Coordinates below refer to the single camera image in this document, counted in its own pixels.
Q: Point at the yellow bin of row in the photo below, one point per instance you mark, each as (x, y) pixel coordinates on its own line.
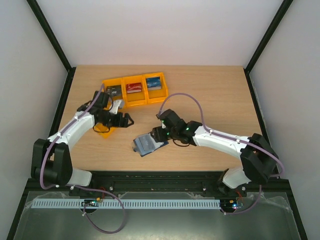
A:
(113, 81)
(156, 96)
(135, 99)

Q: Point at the black cards stack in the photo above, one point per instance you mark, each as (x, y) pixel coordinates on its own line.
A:
(114, 90)

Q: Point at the controller board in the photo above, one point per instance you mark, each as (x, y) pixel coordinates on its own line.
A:
(231, 205)
(92, 202)

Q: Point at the right black frame post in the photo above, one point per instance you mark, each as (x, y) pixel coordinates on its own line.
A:
(276, 20)

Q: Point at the yellow bin leftmost of row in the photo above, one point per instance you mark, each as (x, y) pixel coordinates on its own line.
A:
(113, 81)

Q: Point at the red cards stack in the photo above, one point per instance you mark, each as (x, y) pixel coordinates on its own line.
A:
(134, 87)

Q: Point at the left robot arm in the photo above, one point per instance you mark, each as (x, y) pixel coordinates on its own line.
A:
(51, 159)

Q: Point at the right controller board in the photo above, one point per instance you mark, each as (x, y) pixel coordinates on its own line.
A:
(231, 205)

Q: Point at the yellow bin right of row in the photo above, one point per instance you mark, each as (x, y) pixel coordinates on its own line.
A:
(156, 96)

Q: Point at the light blue slotted cable duct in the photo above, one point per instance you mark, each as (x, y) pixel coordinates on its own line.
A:
(130, 204)

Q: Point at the left controller board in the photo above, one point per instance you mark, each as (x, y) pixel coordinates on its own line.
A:
(92, 202)

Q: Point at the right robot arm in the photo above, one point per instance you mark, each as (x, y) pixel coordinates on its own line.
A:
(257, 157)

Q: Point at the yellow bin middle of row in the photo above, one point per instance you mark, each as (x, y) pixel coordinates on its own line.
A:
(135, 99)

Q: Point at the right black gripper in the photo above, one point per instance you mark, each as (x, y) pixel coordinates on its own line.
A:
(157, 134)

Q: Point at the black frame post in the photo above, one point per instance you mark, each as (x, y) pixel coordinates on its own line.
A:
(42, 20)
(276, 20)

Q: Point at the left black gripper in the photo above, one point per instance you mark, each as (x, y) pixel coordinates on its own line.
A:
(119, 122)

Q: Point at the blue leather card holder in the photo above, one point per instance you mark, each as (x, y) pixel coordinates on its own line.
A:
(144, 146)

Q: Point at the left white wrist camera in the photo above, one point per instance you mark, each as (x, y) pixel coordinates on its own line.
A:
(116, 105)

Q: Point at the separate yellow bin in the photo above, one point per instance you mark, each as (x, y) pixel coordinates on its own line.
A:
(104, 131)

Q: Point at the blue cards stack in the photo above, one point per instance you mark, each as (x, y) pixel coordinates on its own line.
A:
(153, 83)

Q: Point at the left black frame post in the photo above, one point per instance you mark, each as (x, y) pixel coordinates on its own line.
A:
(42, 20)

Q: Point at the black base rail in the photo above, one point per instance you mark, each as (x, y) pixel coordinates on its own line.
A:
(205, 183)

